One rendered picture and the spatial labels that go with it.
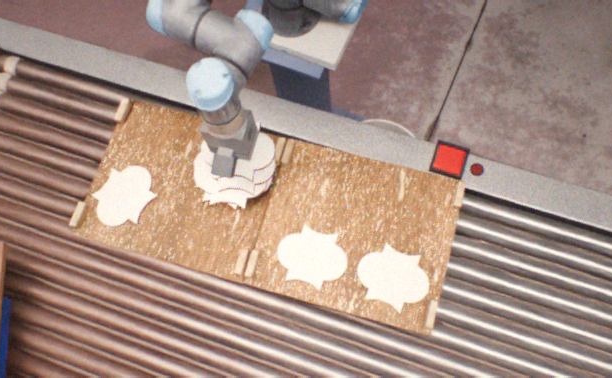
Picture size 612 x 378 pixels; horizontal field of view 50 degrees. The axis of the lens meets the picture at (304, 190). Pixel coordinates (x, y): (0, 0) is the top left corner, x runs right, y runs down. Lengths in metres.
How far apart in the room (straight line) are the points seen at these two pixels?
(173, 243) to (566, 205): 0.87
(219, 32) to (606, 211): 0.92
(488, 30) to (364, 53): 0.51
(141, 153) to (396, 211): 0.60
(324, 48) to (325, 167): 0.33
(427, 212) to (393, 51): 1.34
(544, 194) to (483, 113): 1.12
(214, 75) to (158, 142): 0.52
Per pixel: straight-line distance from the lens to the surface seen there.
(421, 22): 2.79
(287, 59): 1.69
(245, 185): 1.41
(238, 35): 1.13
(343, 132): 1.54
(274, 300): 1.43
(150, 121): 1.60
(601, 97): 2.77
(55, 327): 1.55
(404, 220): 1.44
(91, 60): 1.75
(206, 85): 1.07
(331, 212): 1.45
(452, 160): 1.51
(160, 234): 1.49
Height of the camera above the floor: 2.32
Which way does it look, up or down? 71 degrees down
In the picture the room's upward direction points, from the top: 12 degrees counter-clockwise
